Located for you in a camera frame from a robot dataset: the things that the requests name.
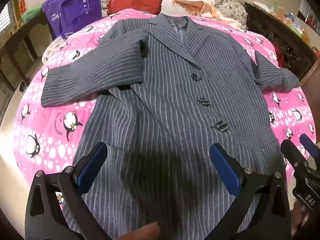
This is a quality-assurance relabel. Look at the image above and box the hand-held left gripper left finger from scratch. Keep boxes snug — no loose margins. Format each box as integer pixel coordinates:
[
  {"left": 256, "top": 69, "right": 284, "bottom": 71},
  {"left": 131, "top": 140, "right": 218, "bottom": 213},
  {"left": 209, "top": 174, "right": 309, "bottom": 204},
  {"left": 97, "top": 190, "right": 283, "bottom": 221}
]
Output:
[{"left": 24, "top": 141, "right": 113, "bottom": 240}]

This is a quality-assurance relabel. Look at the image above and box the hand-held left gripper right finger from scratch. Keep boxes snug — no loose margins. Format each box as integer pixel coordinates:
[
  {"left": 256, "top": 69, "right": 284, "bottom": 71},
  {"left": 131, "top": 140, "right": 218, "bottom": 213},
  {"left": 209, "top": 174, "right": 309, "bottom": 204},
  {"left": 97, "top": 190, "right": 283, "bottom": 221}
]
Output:
[{"left": 209, "top": 143, "right": 292, "bottom": 240}]

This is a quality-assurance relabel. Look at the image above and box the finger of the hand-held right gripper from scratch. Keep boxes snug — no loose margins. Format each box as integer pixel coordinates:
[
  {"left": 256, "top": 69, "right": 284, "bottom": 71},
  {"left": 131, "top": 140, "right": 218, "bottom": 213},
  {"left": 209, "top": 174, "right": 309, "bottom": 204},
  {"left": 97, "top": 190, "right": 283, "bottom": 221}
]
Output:
[
  {"left": 280, "top": 139, "right": 316, "bottom": 181},
  {"left": 299, "top": 133, "right": 320, "bottom": 157}
]

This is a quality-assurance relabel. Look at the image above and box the grey pinstriped coat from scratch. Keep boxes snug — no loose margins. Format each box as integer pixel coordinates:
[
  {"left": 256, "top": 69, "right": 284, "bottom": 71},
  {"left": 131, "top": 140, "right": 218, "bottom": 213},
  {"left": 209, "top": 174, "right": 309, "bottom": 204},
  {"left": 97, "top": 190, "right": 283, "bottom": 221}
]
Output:
[{"left": 41, "top": 14, "right": 300, "bottom": 240}]

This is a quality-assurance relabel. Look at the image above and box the person's right hand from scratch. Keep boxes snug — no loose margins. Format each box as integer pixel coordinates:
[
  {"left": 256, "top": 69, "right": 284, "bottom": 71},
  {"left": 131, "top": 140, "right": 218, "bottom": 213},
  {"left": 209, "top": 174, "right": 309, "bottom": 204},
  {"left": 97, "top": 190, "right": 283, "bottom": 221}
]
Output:
[{"left": 292, "top": 202, "right": 311, "bottom": 233}]

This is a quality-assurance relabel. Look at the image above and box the person's left hand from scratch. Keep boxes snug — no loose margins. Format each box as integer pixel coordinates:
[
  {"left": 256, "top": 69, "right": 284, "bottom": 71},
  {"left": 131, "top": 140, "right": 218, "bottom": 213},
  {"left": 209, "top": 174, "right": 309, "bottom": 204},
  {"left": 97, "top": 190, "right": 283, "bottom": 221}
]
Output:
[{"left": 117, "top": 221, "right": 161, "bottom": 240}]

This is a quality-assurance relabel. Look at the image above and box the pink penguin print blanket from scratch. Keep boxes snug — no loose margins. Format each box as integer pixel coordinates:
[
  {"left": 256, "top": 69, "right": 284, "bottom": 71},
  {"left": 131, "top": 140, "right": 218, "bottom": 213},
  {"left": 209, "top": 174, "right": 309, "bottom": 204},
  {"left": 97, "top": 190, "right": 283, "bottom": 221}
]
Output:
[{"left": 14, "top": 9, "right": 317, "bottom": 205}]

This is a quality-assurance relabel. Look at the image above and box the brown wooden chair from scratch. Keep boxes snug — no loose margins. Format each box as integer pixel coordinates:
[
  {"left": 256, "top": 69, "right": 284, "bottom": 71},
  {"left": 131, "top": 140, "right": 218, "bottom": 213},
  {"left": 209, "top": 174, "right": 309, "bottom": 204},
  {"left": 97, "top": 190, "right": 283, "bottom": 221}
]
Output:
[{"left": 299, "top": 52, "right": 320, "bottom": 87}]

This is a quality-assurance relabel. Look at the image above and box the red cloth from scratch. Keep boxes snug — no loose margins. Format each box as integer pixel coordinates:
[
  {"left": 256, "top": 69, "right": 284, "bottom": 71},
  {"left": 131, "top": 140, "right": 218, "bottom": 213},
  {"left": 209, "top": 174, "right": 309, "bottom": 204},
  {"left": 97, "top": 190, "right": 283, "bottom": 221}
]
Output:
[{"left": 271, "top": 42, "right": 286, "bottom": 68}]

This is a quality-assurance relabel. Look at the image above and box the dark carved wooden cabinet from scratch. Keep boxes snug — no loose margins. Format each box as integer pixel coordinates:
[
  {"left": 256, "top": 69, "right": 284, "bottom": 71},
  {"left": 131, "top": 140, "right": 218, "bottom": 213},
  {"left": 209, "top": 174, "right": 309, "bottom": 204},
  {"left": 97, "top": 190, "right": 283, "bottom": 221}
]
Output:
[{"left": 245, "top": 2, "right": 317, "bottom": 80}]

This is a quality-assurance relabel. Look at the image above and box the cluster of small containers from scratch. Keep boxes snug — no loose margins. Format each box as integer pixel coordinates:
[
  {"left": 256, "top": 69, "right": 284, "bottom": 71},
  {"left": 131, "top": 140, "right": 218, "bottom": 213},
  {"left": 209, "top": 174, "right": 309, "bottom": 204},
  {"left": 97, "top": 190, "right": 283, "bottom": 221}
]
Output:
[{"left": 252, "top": 1, "right": 312, "bottom": 45}]

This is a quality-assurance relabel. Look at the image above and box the dark wooden side table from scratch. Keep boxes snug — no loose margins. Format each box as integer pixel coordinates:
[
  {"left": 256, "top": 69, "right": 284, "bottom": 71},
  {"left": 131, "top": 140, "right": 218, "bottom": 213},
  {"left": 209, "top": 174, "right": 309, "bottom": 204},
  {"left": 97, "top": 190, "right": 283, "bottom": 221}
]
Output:
[{"left": 0, "top": 12, "right": 50, "bottom": 93}]

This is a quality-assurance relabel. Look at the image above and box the purple tote bag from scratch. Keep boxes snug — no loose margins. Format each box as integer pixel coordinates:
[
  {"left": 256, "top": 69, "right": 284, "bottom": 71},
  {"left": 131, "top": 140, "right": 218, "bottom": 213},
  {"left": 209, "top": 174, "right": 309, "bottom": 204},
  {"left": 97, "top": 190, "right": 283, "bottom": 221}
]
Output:
[{"left": 42, "top": 0, "right": 102, "bottom": 39}]

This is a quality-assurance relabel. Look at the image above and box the grey floral quilt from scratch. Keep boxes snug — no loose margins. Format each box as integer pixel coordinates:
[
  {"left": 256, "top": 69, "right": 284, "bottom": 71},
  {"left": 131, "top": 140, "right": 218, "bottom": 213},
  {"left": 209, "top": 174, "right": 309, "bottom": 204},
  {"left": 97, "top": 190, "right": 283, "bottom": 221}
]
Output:
[{"left": 100, "top": 0, "right": 247, "bottom": 28}]

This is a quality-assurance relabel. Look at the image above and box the peach fringed scarf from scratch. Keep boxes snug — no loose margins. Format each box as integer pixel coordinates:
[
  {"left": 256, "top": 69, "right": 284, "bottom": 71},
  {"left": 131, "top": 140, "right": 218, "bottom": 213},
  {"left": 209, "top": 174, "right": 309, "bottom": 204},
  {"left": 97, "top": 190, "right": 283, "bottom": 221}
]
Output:
[{"left": 171, "top": 0, "right": 247, "bottom": 29}]

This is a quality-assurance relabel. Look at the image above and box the red cushion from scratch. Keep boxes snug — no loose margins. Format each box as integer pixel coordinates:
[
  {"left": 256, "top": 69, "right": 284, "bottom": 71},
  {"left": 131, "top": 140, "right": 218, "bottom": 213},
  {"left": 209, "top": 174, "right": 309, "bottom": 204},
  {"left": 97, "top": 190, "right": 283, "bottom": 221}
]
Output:
[{"left": 107, "top": 0, "right": 163, "bottom": 17}]

